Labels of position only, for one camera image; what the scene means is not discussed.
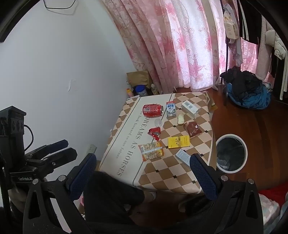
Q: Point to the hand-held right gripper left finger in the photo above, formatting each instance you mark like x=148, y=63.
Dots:
x=82, y=174

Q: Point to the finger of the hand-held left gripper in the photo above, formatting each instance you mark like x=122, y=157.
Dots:
x=64, y=155
x=55, y=145

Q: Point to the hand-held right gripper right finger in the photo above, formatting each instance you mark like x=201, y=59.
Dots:
x=202, y=177

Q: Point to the white paper packet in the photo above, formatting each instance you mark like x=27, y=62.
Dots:
x=182, y=156

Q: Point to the white round trash bin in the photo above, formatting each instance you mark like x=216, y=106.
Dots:
x=231, y=155

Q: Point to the yellow cigarette box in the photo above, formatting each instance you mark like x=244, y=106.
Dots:
x=178, y=142

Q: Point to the red wrapper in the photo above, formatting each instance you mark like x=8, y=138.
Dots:
x=154, y=132

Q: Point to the white and blue box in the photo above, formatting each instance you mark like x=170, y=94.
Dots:
x=190, y=108

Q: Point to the red soda can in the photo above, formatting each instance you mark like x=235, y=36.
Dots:
x=153, y=110

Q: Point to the person's left hand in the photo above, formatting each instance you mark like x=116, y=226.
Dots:
x=19, y=199

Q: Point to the white power outlet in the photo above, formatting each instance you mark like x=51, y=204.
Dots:
x=91, y=148

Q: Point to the checkered brown tablecloth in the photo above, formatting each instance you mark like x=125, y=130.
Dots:
x=171, y=172

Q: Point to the person's legs in dark pants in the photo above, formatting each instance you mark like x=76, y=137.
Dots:
x=108, y=198

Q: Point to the red-brown snack packet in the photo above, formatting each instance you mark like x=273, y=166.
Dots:
x=192, y=129

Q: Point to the orange printed snack bag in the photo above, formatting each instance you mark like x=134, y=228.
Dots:
x=151, y=151

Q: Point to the bitten bread piece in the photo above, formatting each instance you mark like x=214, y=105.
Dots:
x=180, y=119

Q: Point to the brown cardboard piece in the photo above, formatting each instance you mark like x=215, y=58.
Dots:
x=212, y=105

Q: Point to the red cloth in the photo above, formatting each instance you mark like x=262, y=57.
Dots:
x=274, y=191

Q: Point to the pastel checkered blanket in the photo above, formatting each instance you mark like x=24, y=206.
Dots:
x=268, y=209

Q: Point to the blue and white milk carton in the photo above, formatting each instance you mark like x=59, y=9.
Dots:
x=171, y=109

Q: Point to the blue jacket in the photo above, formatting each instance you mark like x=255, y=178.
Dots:
x=249, y=100

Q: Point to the blue tin can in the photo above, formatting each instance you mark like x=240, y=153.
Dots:
x=140, y=91

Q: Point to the black clothes rack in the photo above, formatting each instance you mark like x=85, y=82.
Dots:
x=226, y=74

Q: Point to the black clothes pile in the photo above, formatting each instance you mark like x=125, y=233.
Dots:
x=244, y=78

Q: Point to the brown paper bag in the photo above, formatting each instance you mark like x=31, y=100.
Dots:
x=139, y=78

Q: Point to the pink floral curtain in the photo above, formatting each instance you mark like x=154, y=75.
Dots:
x=186, y=45

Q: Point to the pink fluffy robe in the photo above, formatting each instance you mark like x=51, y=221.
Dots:
x=264, y=56

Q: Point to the white puffy jacket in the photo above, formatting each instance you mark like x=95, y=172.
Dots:
x=279, y=42

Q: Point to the cream hanging garment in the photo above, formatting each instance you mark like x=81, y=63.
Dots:
x=230, y=23

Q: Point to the black striped hanging clothes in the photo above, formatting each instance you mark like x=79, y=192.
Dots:
x=247, y=20

